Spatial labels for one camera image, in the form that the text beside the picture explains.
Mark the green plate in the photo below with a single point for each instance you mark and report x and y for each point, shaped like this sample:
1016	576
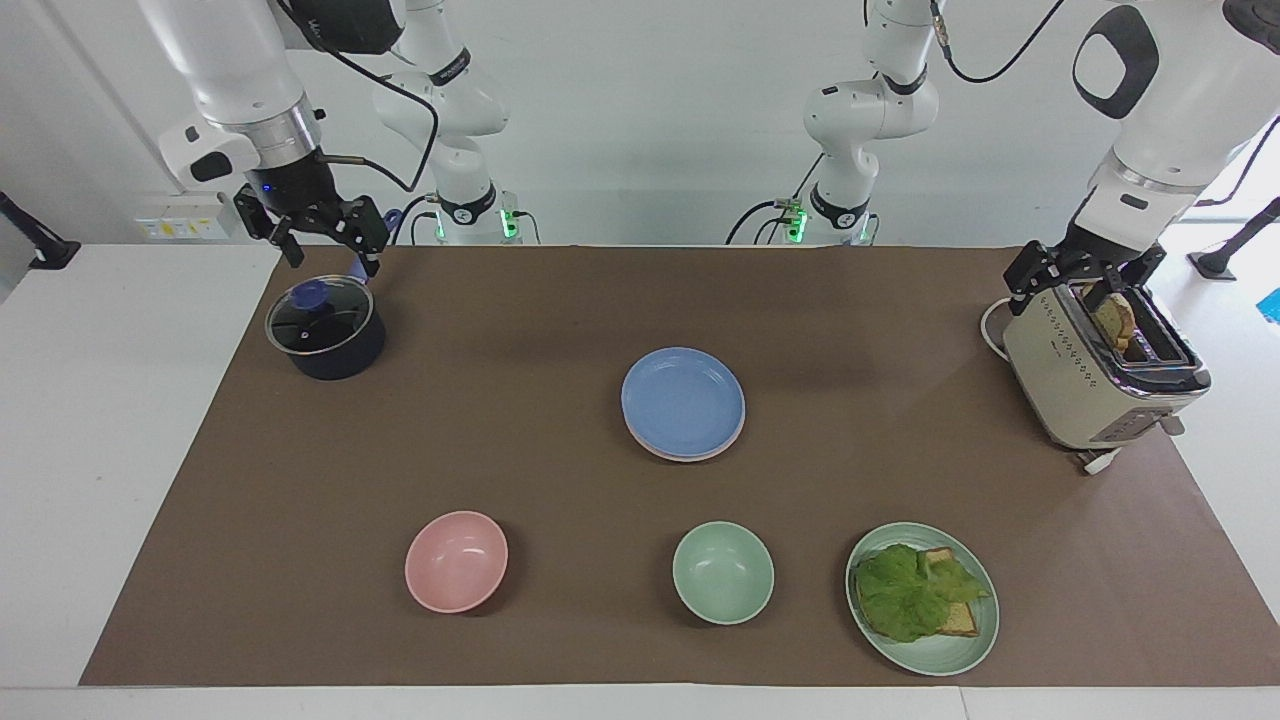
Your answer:
935	655

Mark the toasted bread slice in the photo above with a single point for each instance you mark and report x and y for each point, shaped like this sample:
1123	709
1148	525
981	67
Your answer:
962	620

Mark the bread slice in toaster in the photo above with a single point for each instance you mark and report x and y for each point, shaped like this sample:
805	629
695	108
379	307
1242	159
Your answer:
1115	320

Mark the pink bowl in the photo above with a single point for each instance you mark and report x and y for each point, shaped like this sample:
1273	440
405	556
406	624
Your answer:
456	562

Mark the blue object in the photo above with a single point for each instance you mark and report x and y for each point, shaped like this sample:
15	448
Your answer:
1272	305

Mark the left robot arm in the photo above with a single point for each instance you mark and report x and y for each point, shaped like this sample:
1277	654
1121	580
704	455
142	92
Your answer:
1180	110

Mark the green bowl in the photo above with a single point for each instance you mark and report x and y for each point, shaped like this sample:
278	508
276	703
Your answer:
722	572

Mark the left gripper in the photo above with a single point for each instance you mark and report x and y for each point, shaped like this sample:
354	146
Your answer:
1105	247

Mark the green lettuce leaf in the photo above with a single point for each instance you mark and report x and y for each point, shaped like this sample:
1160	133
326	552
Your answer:
905	595

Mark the white wall socket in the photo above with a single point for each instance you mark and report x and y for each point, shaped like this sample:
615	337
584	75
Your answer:
180	222

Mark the pink plate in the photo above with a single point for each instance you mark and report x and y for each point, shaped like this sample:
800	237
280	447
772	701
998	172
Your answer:
690	458

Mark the glass lid with blue knob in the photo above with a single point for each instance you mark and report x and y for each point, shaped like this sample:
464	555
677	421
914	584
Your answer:
325	322

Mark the dark blue cooking pot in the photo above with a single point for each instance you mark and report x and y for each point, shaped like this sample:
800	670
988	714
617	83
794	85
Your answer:
335	352

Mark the blue plate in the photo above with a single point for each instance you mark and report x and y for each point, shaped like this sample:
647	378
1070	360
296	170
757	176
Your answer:
683	400

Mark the cream toaster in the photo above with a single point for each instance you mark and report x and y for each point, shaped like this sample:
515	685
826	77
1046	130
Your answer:
1075	385

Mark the black stand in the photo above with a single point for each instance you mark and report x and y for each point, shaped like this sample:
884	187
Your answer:
45	250
1225	258

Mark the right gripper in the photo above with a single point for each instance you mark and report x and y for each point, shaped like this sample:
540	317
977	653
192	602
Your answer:
295	185

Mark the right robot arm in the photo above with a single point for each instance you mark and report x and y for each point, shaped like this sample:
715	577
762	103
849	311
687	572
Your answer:
235	60

